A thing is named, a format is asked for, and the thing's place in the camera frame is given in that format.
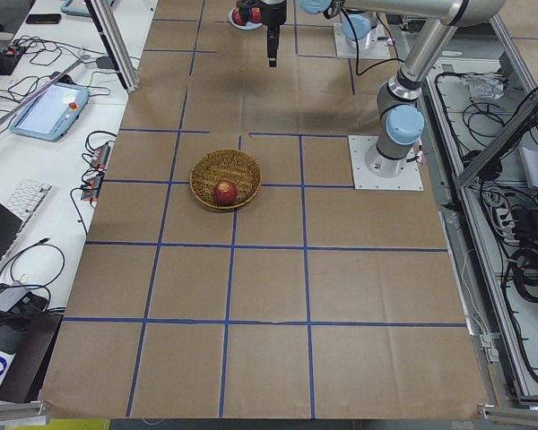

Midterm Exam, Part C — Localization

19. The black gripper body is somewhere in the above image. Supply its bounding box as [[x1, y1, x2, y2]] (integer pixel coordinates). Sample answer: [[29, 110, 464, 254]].
[[236, 0, 260, 11], [260, 0, 287, 28]]

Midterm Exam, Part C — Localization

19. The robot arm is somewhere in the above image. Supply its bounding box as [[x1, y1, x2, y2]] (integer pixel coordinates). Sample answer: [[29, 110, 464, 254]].
[[229, 1, 373, 49], [299, 0, 505, 178]]

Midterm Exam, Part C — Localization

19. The red apple on plate left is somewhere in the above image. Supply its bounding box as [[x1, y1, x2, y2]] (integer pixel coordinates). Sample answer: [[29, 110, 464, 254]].
[[247, 7, 262, 24]]

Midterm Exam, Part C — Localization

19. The red apple on plate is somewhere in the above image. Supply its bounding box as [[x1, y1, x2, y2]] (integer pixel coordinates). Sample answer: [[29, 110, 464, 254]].
[[247, 7, 262, 24], [231, 8, 248, 26]]

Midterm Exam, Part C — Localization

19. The red apple on plate front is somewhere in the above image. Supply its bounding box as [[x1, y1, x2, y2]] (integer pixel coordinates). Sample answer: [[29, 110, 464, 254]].
[[231, 8, 248, 26]]

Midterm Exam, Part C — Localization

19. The light blue plate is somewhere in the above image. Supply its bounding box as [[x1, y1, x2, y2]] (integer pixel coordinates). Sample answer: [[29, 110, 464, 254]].
[[228, 12, 263, 30]]

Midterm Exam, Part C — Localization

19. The woven wicker basket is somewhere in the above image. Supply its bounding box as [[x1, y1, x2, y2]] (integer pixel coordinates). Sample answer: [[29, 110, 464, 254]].
[[189, 149, 262, 212]]

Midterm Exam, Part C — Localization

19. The red apple in basket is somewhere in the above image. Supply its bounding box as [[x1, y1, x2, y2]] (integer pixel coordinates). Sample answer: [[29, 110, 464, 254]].
[[213, 180, 238, 206]]

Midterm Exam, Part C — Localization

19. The blue teach pendant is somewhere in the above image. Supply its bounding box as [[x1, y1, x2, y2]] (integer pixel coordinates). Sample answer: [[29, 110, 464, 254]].
[[60, 0, 91, 17], [9, 83, 90, 142]]

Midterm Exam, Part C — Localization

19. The black smartphone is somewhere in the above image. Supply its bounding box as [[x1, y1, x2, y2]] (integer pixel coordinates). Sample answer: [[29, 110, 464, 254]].
[[25, 13, 62, 25]]

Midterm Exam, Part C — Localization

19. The white keyboard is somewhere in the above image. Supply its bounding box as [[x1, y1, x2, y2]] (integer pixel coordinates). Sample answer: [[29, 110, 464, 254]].
[[5, 179, 52, 226]]

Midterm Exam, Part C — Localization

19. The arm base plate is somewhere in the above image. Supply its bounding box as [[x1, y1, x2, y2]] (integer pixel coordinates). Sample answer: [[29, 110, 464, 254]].
[[333, 23, 391, 60], [348, 135, 423, 192]]

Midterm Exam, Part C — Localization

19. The black camera cable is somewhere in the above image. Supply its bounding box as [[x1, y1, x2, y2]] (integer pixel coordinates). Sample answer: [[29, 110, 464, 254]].
[[340, 11, 407, 77]]

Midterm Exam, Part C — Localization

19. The aluminium frame post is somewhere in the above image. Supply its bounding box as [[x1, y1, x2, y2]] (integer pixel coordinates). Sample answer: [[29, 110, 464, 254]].
[[84, 0, 140, 93]]

